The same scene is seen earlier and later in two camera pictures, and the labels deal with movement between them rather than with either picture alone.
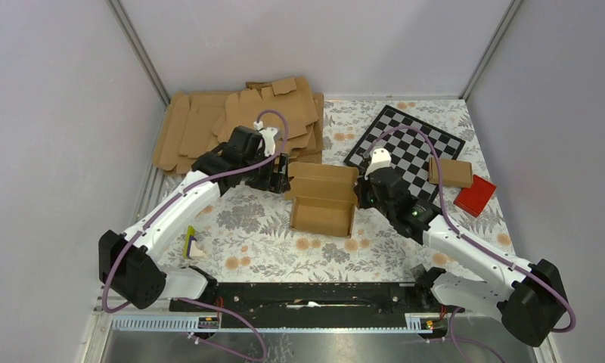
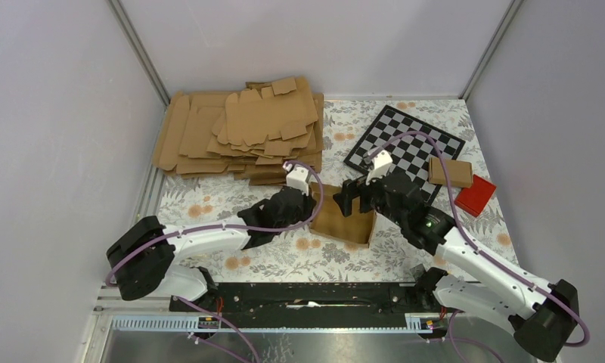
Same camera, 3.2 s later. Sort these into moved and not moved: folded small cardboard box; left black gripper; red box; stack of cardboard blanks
Moved: left black gripper
Not moved: stack of cardboard blanks; folded small cardboard box; red box
